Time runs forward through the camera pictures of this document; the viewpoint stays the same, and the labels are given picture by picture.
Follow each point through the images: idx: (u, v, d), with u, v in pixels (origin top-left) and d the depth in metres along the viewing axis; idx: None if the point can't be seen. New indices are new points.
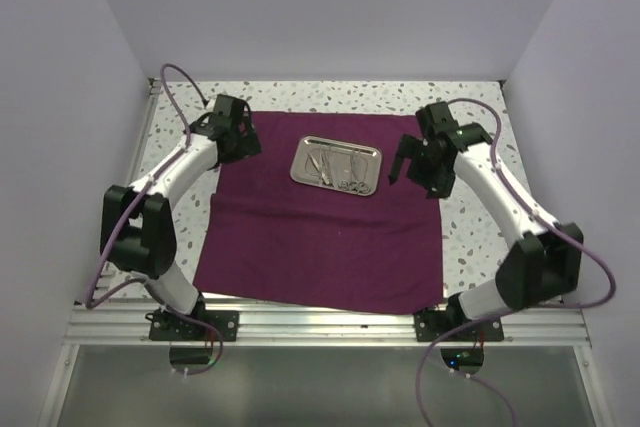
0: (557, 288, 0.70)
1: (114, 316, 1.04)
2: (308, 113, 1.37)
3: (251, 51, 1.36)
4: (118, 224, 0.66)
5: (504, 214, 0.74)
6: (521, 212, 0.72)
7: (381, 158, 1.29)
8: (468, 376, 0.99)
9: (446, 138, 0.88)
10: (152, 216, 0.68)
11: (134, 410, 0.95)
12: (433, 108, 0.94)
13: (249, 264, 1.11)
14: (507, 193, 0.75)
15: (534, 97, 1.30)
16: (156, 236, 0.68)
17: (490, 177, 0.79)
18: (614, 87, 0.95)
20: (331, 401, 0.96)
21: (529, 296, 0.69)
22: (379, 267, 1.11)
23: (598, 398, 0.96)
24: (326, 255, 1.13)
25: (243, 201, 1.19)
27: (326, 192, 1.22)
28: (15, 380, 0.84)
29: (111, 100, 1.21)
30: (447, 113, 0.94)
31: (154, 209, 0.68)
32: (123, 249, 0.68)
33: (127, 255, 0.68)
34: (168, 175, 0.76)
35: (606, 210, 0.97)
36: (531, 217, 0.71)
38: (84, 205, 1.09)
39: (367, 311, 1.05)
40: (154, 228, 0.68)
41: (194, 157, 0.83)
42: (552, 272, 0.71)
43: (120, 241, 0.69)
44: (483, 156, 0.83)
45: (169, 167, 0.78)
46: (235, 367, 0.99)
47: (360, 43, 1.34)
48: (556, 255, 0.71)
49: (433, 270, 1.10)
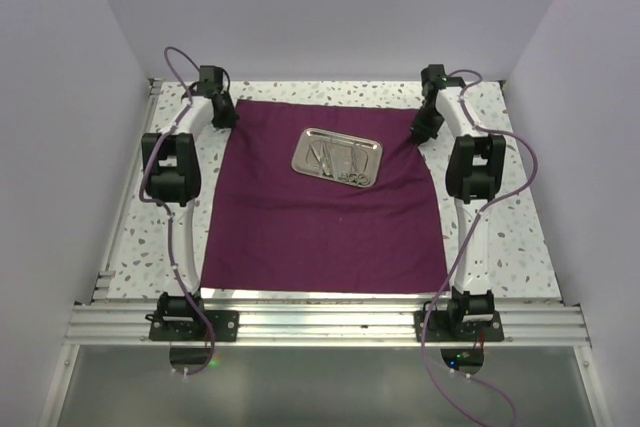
0: (485, 182, 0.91)
1: (114, 315, 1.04)
2: (307, 111, 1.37)
3: (251, 51, 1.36)
4: (152, 156, 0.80)
5: (456, 128, 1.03)
6: (467, 126, 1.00)
7: (381, 150, 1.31)
8: (468, 376, 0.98)
9: (429, 84, 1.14)
10: (183, 149, 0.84)
11: (132, 411, 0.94)
12: (429, 66, 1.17)
13: (253, 256, 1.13)
14: (462, 113, 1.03)
15: (533, 96, 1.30)
16: (188, 164, 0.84)
17: (453, 102, 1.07)
18: (614, 86, 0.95)
20: (330, 401, 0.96)
21: (463, 183, 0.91)
22: (382, 252, 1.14)
23: (597, 397, 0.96)
24: (331, 243, 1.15)
25: (247, 193, 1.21)
27: (326, 182, 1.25)
28: (16, 379, 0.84)
29: (111, 99, 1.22)
30: (441, 70, 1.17)
31: (183, 144, 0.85)
32: (160, 181, 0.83)
33: (166, 184, 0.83)
34: (184, 122, 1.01)
35: (606, 209, 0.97)
36: (473, 128, 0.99)
38: (85, 203, 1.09)
39: (373, 292, 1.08)
40: (186, 157, 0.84)
41: (201, 106, 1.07)
42: (483, 172, 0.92)
43: (158, 174, 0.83)
44: (455, 90, 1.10)
45: (183, 117, 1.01)
46: (235, 368, 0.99)
47: (360, 44, 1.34)
48: (487, 160, 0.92)
49: (434, 258, 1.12)
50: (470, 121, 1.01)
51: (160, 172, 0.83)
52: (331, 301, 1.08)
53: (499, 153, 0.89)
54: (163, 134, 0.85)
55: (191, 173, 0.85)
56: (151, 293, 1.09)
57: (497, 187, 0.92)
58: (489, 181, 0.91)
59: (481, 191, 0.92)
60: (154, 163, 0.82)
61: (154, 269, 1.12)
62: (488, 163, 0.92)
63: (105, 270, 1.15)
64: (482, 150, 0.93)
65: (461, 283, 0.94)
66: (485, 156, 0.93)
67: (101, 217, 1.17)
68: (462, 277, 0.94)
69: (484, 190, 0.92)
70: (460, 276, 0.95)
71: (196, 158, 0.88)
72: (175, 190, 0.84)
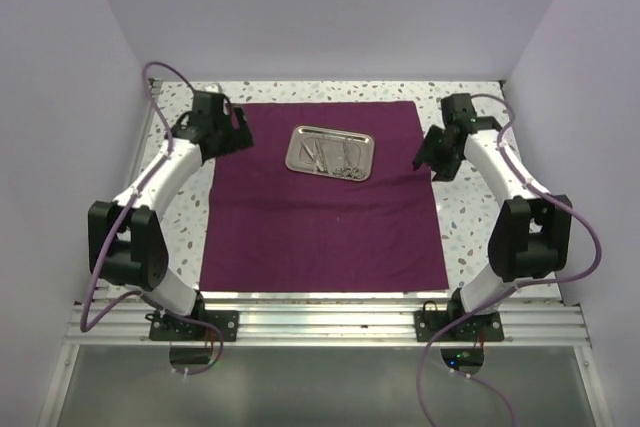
0: (543, 257, 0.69)
1: (113, 316, 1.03)
2: (305, 108, 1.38)
3: (251, 51, 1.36)
4: (107, 239, 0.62)
5: (500, 186, 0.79)
6: (514, 182, 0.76)
7: (373, 144, 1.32)
8: (468, 376, 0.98)
9: (458, 125, 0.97)
10: (139, 230, 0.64)
11: (134, 411, 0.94)
12: (453, 97, 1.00)
13: (253, 257, 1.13)
14: (504, 167, 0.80)
15: (534, 96, 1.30)
16: (143, 251, 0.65)
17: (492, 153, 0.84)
18: (615, 87, 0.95)
20: (330, 400, 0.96)
21: (515, 260, 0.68)
22: (381, 248, 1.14)
23: (598, 397, 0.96)
24: (330, 241, 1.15)
25: (244, 194, 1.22)
27: (320, 178, 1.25)
28: (15, 381, 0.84)
29: (110, 100, 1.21)
30: (468, 103, 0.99)
31: (140, 224, 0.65)
32: (114, 263, 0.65)
33: (118, 269, 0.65)
34: (153, 186, 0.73)
35: (608, 210, 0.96)
36: (524, 185, 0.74)
38: (85, 205, 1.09)
39: (372, 289, 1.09)
40: (143, 239, 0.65)
41: (177, 165, 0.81)
42: (542, 244, 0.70)
43: (111, 255, 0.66)
44: (489, 139, 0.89)
45: (150, 179, 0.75)
46: (235, 367, 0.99)
47: (361, 43, 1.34)
48: (545, 226, 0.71)
49: (432, 252, 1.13)
50: (519, 176, 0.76)
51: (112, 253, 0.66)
52: (330, 301, 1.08)
53: (561, 221, 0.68)
54: (125, 207, 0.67)
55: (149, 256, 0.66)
56: None
57: (557, 264, 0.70)
58: (552, 256, 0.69)
59: (538, 267, 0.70)
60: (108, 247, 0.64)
61: None
62: (545, 230, 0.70)
63: None
64: (537, 213, 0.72)
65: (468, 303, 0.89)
66: (540, 221, 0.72)
67: None
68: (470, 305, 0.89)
69: (542, 268, 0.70)
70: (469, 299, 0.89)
71: (158, 231, 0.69)
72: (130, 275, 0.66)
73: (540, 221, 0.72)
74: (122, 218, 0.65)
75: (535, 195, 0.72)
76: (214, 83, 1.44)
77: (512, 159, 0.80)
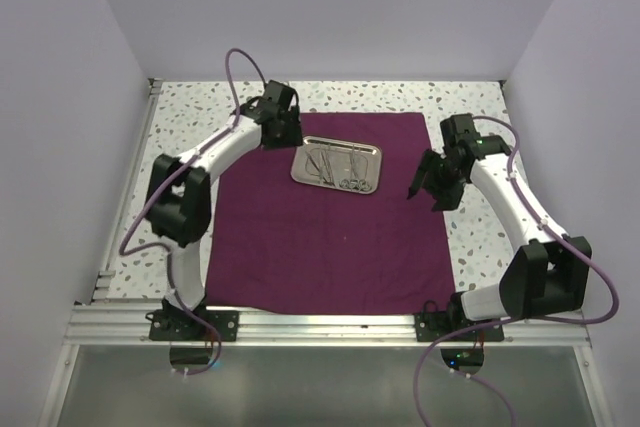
0: (560, 301, 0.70)
1: (115, 316, 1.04)
2: (308, 114, 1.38)
3: (251, 51, 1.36)
4: (163, 185, 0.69)
5: (514, 228, 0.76)
6: (529, 221, 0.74)
7: (381, 157, 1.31)
8: (468, 376, 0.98)
9: (464, 147, 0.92)
10: (191, 187, 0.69)
11: (133, 411, 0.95)
12: (457, 115, 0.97)
13: (256, 274, 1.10)
14: (519, 205, 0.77)
15: (535, 97, 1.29)
16: (192, 207, 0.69)
17: (503, 186, 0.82)
18: (615, 88, 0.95)
20: (330, 400, 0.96)
21: (531, 305, 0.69)
22: (390, 269, 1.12)
23: (598, 398, 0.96)
24: (336, 259, 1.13)
25: (249, 208, 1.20)
27: (327, 191, 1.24)
28: (14, 382, 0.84)
29: (111, 101, 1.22)
30: (471, 126, 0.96)
31: (196, 182, 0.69)
32: (159, 214, 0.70)
33: (165, 219, 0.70)
34: (211, 152, 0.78)
35: (608, 212, 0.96)
36: (539, 225, 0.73)
38: (85, 206, 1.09)
39: (382, 313, 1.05)
40: (192, 198, 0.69)
41: (238, 140, 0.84)
42: (558, 286, 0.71)
43: (160, 205, 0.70)
44: (499, 166, 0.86)
45: (212, 146, 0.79)
46: (235, 367, 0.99)
47: (360, 42, 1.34)
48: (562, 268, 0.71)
49: (440, 270, 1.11)
50: (533, 215, 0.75)
51: (162, 204, 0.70)
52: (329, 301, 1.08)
53: (578, 264, 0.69)
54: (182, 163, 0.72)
55: (194, 215, 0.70)
56: (152, 293, 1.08)
57: (571, 305, 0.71)
58: (567, 298, 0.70)
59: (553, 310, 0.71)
60: (160, 194, 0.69)
61: (154, 269, 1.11)
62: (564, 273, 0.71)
63: (105, 270, 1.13)
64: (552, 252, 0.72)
65: (469, 308, 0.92)
66: (555, 261, 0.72)
67: (100, 219, 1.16)
68: (472, 311, 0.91)
69: (558, 309, 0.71)
70: (471, 305, 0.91)
71: (208, 197, 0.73)
72: (174, 227, 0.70)
73: (556, 261, 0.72)
74: (180, 173, 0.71)
75: (548, 237, 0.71)
76: (214, 83, 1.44)
77: (525, 193, 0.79)
